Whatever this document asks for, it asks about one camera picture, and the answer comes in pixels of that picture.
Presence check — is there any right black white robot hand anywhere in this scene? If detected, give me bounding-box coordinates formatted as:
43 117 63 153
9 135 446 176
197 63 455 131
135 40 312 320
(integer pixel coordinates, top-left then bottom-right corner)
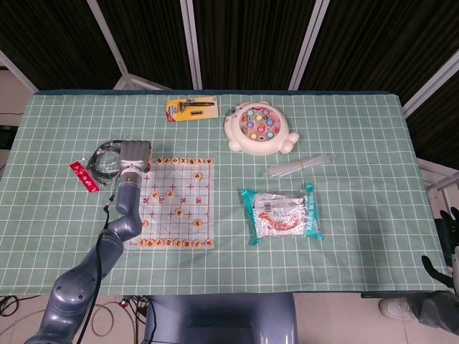
421 206 459 290

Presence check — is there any black slatted screen panel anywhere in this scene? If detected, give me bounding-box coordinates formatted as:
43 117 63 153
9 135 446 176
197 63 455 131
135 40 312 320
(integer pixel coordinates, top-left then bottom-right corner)
297 0 459 105
96 0 198 90
404 67 459 166
193 0 320 90
0 0 126 90

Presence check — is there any white screen foot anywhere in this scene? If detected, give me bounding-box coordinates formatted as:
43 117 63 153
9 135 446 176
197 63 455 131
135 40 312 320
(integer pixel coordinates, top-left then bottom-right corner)
113 73 173 90
417 157 459 216

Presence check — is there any white floor cable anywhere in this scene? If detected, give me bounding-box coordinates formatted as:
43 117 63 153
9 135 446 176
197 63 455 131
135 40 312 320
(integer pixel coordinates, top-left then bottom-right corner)
90 302 140 338

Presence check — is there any black cable in clear bag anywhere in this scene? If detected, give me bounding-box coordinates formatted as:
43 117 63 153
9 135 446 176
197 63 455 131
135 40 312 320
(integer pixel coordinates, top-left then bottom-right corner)
81 138 125 187

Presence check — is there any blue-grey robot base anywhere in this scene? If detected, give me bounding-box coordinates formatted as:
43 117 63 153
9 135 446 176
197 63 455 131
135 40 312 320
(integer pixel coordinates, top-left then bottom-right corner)
143 293 298 344

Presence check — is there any white sneaker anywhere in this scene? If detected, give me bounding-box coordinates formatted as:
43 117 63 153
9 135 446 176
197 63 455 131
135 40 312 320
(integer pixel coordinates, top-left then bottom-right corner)
379 297 413 320

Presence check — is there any black box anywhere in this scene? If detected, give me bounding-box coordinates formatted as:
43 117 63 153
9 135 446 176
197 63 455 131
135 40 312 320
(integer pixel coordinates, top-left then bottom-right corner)
0 124 19 150

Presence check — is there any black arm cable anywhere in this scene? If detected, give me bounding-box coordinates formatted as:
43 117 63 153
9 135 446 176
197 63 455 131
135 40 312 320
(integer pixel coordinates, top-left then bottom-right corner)
70 195 116 344

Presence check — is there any clear glue stick bundle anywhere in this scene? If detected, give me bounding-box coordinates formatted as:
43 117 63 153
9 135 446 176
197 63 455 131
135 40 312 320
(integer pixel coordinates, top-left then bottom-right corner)
264 153 336 179

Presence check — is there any small red box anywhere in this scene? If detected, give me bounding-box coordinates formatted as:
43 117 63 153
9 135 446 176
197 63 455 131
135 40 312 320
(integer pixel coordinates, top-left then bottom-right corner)
69 161 100 194

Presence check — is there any white fishing game toy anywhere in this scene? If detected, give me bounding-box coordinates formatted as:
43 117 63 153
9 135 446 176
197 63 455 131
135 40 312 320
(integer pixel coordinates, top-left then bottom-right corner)
224 100 301 157

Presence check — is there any green checked tablecloth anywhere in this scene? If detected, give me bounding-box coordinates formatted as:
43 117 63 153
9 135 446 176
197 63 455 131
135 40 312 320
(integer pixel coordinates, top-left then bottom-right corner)
0 90 449 297

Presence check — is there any chinese chess board set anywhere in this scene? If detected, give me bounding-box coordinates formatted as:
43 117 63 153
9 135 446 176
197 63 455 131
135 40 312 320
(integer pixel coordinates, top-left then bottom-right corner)
128 157 216 252

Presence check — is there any teal silver snack bag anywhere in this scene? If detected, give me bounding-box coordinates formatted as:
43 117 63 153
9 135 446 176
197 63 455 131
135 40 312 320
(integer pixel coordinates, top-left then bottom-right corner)
240 182 323 247

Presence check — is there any dark grey trouser leg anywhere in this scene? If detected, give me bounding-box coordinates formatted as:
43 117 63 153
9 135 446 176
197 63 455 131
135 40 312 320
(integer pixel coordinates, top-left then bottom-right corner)
410 290 459 333

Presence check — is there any yellow tool blister pack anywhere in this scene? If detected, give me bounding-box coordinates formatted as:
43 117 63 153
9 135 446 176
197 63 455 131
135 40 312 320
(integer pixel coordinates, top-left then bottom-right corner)
165 95 220 124

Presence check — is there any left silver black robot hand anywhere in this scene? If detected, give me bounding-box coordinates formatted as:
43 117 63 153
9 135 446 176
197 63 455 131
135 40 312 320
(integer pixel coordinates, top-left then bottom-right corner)
118 140 153 173

